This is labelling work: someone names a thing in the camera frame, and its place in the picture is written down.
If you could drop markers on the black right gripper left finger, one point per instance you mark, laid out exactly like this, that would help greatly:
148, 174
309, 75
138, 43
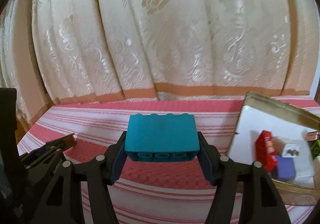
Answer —
62, 199

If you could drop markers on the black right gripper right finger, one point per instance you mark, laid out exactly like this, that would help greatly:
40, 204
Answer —
261, 201

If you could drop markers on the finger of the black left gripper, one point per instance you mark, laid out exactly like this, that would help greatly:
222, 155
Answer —
39, 155

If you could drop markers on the red toy building brick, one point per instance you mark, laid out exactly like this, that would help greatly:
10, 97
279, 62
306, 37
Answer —
265, 152

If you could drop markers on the white power adapter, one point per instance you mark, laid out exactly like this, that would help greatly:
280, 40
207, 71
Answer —
289, 149

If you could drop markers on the blue toy building brick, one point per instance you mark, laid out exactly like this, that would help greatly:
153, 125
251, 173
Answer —
162, 138

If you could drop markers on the purple square block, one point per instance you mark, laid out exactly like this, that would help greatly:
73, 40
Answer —
285, 169

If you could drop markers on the red white striped cloth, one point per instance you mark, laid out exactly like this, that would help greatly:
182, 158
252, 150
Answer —
145, 192

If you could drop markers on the gold metal tin box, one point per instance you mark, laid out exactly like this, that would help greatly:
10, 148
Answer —
275, 106

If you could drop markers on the green toy brick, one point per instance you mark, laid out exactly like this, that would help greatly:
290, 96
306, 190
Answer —
315, 149

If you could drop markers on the white paper box liner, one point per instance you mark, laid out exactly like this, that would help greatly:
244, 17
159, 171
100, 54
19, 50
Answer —
259, 134

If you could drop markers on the pink small box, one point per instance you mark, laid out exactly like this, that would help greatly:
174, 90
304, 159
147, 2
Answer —
312, 136

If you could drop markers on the cream patterned side curtain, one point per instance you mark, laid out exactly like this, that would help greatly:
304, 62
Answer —
19, 68

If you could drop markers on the cream floral curtain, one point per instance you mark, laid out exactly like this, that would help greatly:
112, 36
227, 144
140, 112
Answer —
113, 50

